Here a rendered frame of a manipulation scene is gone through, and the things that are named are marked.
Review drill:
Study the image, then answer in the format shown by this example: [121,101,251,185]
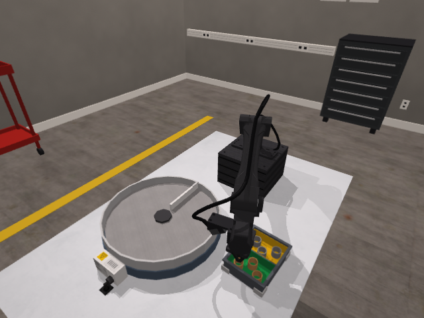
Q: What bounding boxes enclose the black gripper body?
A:
[226,230,256,259]

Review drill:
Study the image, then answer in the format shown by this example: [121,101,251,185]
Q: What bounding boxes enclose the grey metal bushing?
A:
[253,236,262,248]
[257,246,267,257]
[271,246,282,259]

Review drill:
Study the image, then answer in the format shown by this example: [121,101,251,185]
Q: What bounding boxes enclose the dark grey divided bin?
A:
[222,225,292,292]

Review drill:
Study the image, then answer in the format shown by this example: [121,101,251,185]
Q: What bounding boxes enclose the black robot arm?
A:
[207,114,278,255]

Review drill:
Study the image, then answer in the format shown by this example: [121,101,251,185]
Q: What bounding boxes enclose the green bin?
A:
[227,251,275,283]

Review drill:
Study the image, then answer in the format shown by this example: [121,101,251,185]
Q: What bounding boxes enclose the yellow bin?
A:
[252,229,287,264]

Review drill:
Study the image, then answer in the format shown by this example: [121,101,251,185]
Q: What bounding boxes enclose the grey round turntable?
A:
[93,176,221,295]

